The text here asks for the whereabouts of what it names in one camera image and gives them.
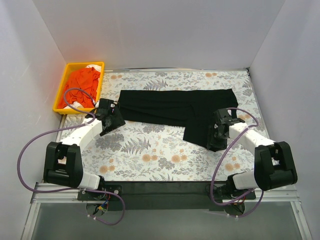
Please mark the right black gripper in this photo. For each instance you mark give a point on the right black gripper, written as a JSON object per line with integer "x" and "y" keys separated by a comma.
{"x": 216, "y": 138}

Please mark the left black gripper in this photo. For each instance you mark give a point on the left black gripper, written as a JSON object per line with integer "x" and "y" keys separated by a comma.
{"x": 113, "y": 121}

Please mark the black t shirt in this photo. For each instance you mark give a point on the black t shirt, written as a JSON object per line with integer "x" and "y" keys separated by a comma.
{"x": 191, "y": 109}

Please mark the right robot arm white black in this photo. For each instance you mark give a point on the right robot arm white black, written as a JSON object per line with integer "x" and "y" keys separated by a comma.
{"x": 274, "y": 165}

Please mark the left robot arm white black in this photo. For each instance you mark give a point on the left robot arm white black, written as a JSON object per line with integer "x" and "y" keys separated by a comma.
{"x": 63, "y": 160}

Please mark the orange t shirt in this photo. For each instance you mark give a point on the orange t shirt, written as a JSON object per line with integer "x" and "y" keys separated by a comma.
{"x": 82, "y": 87}

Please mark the floral table cloth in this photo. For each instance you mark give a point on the floral table cloth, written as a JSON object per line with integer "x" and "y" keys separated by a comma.
{"x": 150, "y": 152}

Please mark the yellow plastic bin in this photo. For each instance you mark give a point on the yellow plastic bin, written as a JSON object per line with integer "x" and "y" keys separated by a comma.
{"x": 81, "y": 84}

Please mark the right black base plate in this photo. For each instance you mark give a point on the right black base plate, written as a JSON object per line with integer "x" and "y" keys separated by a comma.
{"x": 220, "y": 192}

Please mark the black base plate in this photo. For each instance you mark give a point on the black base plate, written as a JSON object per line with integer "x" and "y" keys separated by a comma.
{"x": 109, "y": 192}
{"x": 220, "y": 192}

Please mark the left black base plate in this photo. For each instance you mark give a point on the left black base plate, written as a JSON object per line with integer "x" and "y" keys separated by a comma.
{"x": 109, "y": 192}

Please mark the aluminium frame rail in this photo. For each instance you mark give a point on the aluminium frame rail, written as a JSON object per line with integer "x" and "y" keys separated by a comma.
{"x": 50, "y": 195}

